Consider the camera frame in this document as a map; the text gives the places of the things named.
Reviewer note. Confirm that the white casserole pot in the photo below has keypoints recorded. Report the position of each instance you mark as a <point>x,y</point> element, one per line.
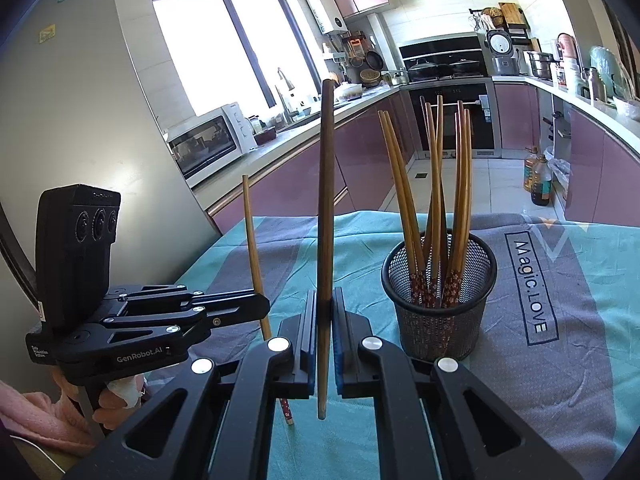
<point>349,92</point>

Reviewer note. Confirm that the black wok with lid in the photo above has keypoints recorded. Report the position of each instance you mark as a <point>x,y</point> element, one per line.
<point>465,68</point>
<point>421,70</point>

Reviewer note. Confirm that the hanging black pan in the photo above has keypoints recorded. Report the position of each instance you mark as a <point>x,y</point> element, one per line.
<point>374,61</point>

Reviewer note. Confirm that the steel thermos flask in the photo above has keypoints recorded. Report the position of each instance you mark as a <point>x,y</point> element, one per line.
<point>594,85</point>

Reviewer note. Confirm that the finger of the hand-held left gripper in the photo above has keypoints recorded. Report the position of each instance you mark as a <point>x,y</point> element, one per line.
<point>240,312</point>
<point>160,297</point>

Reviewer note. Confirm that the white microwave oven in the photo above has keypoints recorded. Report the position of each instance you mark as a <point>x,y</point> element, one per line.
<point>200,145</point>

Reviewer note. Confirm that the kitchen window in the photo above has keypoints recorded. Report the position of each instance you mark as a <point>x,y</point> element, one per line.
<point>200,50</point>

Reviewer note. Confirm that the oil bottles on floor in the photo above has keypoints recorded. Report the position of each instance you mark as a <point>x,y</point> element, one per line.
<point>541,185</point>

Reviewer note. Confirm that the clear plastic bag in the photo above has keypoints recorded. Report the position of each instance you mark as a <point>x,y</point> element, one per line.
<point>557,175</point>

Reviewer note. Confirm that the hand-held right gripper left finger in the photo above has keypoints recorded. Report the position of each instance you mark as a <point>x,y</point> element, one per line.
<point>311,355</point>

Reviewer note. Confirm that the yellow oil bottle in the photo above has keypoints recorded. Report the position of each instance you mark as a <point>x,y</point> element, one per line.
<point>530,170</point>

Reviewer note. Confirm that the teal appliance cover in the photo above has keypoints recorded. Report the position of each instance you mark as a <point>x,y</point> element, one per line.
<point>610,72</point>

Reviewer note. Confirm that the grey rice cooker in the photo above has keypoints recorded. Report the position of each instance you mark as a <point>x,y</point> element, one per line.
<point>502,52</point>

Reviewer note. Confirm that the teal and grey printed cloth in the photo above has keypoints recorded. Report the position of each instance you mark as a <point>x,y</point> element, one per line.
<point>575,385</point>

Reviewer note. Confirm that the black mesh holder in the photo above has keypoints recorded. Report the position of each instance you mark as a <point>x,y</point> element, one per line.
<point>440,330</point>

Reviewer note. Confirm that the dark wooden chopstick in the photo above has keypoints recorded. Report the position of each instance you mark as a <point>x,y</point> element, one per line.
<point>326,210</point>

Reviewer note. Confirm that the pink thermos jug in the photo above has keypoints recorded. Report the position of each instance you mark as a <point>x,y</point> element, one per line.
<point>567,47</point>

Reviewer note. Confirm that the person's left hand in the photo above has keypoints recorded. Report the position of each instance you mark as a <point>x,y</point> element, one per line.
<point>120,400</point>

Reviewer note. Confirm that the person's left forearm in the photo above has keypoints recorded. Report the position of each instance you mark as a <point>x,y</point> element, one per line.
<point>40,415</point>

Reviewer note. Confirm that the steel sink faucet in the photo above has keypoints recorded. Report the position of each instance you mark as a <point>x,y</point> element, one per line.
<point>285,95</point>

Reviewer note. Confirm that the steel stock pot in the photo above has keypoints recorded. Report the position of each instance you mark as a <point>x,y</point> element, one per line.
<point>540,65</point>

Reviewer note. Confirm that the grey refrigerator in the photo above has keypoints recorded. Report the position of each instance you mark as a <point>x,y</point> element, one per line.
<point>100,110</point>

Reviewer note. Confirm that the glass bowl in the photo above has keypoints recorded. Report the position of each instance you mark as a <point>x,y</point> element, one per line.
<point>627,107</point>

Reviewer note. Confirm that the dark rectangular tray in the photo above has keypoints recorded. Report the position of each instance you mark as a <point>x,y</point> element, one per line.
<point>265,136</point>

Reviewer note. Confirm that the small steel kettle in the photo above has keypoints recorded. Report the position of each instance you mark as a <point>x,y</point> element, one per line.
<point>397,78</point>

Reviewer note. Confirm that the pink base cabinets with drawers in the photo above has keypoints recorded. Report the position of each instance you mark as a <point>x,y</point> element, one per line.
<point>360,160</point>

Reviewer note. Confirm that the bunch of bamboo chopsticks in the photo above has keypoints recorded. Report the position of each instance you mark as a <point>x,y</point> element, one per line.
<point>462,200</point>

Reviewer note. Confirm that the light bamboo chopstick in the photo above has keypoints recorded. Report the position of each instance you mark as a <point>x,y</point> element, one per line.
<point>252,240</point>

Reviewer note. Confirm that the white water heater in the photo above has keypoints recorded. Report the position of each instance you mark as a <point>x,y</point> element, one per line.
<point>326,12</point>

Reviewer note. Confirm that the wooden cutting board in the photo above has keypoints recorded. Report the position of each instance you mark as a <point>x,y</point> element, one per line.
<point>511,15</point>

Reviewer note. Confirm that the black built-in oven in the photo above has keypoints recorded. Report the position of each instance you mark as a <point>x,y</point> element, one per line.
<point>482,135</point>

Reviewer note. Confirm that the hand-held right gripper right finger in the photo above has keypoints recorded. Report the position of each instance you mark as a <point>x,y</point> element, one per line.
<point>340,355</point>

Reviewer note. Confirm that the black range hood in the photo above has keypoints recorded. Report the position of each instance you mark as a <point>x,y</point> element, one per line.
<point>440,47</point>

